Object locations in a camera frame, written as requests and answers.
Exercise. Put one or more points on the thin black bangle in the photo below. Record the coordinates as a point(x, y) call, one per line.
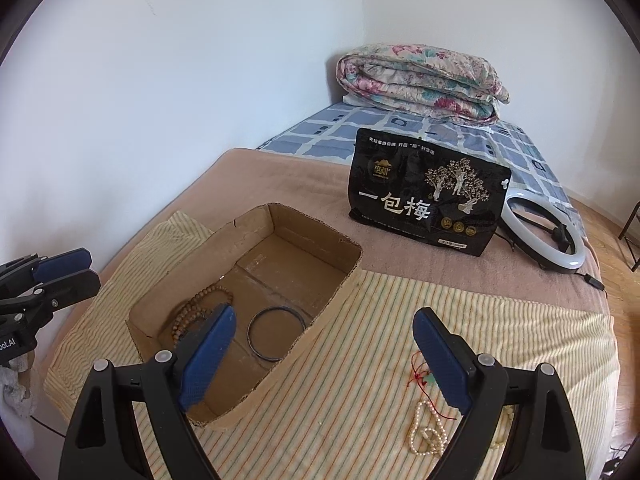
point(251, 345)

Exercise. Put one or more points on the striped yellow towel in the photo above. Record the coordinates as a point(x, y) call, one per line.
point(350, 360)

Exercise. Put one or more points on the person's left hand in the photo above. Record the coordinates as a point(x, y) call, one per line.
point(17, 392)

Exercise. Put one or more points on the dark metal furniture frame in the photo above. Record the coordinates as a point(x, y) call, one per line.
point(631, 230)

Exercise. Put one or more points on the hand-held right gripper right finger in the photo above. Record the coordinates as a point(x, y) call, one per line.
point(442, 360)

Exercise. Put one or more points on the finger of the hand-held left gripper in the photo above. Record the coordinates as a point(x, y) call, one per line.
point(62, 262)
point(70, 287)

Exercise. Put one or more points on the black printed snack bag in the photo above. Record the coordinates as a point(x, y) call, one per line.
point(425, 200)

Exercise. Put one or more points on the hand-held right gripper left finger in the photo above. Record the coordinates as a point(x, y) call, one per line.
point(207, 360)

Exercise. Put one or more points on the cardboard box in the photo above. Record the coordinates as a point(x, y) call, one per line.
point(280, 260)

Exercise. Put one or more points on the tan blanket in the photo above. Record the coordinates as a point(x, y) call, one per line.
point(300, 180)

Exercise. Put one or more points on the folded floral quilt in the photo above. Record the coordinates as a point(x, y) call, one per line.
point(425, 80)

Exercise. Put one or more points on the blue checkered bedsheet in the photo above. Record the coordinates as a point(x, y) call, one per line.
point(325, 130)

